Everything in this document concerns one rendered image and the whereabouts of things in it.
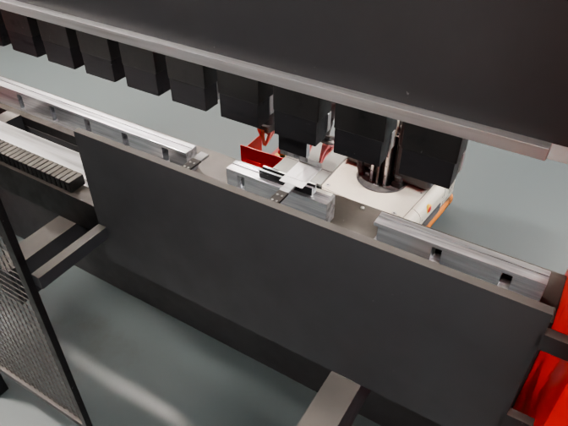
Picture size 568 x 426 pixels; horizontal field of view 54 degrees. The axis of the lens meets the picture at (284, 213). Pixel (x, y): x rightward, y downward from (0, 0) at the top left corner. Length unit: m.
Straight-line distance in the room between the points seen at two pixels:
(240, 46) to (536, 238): 2.36
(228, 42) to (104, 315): 1.73
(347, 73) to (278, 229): 0.38
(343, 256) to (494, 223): 2.33
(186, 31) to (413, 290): 0.85
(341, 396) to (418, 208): 1.68
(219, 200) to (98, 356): 1.57
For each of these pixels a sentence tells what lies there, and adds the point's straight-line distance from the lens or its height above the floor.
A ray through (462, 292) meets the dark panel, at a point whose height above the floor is 1.31.
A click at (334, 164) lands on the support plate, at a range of 1.88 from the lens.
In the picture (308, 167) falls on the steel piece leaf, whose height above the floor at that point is 1.00.
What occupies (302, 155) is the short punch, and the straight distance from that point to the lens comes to 1.72.
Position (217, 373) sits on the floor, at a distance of 2.51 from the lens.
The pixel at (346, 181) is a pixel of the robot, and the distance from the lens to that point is 3.04.
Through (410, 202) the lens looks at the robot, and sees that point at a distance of 2.94.
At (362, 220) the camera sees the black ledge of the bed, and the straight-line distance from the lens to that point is 1.85.
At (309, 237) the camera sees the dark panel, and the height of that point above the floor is 1.30.
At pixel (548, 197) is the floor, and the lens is 3.73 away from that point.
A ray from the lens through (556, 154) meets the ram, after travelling 1.41.
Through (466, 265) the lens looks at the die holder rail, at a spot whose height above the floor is 0.93.
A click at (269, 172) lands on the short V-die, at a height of 1.00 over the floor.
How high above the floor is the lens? 2.05
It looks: 39 degrees down
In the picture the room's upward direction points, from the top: straight up
